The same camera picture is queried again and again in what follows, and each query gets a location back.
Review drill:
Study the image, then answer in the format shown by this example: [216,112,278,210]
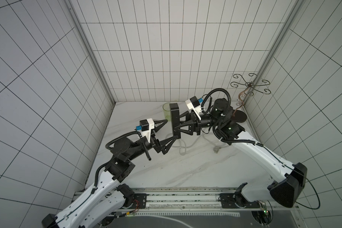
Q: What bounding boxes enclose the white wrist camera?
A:
[185,96,203,120]
[135,118,155,143]

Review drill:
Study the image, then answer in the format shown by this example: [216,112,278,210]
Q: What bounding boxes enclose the white power cord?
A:
[170,132,226,156]

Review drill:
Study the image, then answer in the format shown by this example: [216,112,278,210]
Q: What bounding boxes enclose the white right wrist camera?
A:
[185,96,203,120]

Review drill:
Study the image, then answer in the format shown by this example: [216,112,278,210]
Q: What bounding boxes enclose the green glass tumbler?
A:
[162,103,171,122]

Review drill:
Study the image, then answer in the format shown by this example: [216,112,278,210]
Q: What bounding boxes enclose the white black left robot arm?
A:
[41,119,181,228]

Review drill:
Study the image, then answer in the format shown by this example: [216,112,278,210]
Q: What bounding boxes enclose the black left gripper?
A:
[127,120,179,160]

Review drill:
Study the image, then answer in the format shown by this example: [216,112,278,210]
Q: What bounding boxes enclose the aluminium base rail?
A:
[74,187,300,213]

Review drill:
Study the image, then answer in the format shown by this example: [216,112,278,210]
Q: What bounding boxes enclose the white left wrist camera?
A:
[135,118,155,143]

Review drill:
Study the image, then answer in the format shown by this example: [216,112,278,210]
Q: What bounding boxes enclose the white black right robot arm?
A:
[170,88,307,208]

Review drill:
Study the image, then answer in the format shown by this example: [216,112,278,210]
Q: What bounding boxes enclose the black wire jewelry stand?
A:
[230,73,271,123]

